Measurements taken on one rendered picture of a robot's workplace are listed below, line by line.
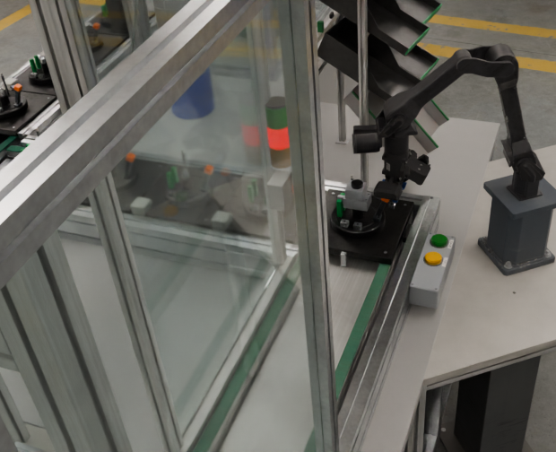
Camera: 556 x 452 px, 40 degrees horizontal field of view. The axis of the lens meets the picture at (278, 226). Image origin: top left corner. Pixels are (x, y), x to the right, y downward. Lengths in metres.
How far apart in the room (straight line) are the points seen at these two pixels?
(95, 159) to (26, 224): 0.06
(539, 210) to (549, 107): 2.57
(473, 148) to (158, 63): 2.02
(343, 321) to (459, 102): 2.80
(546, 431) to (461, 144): 1.02
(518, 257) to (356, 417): 0.68
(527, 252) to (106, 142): 1.64
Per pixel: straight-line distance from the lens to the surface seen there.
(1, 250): 0.40
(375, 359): 1.66
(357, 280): 1.89
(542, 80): 4.73
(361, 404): 1.58
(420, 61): 2.22
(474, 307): 1.92
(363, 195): 1.91
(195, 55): 0.55
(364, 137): 1.77
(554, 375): 2.96
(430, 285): 1.82
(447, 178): 2.33
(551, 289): 2.00
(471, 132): 2.56
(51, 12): 0.98
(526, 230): 1.96
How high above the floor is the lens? 2.21
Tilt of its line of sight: 39 degrees down
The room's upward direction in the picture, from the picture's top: 6 degrees counter-clockwise
